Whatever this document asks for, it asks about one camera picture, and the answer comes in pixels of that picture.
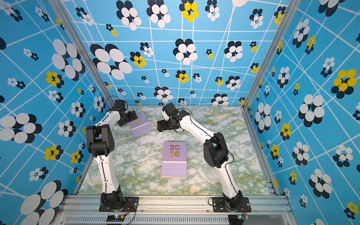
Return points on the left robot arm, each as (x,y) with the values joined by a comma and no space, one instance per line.
(100,144)

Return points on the right aluminium corner post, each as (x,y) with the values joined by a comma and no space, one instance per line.
(290,12)

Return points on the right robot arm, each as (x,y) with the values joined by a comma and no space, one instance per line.
(215,151)

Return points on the left circuit board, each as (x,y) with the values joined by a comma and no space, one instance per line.
(115,218)

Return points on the aluminium front rail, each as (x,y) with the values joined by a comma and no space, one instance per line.
(174,210)

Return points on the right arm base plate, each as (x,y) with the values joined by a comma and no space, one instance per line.
(224,204)

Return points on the aluminium corner post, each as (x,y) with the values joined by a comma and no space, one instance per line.
(73,33)
(290,12)

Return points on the right circuit board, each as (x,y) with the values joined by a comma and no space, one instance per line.
(237,219)

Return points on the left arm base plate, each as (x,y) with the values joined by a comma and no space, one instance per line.
(126,204)

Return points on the left aluminium corner post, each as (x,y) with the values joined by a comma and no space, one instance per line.
(73,33)

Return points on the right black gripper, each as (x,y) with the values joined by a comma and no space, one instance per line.
(159,125)

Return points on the circuit board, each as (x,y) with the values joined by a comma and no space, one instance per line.
(237,219)
(115,218)

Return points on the purple calendar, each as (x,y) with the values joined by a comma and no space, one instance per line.
(174,160)
(141,125)

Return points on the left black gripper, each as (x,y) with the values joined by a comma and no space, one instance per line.
(131,117)

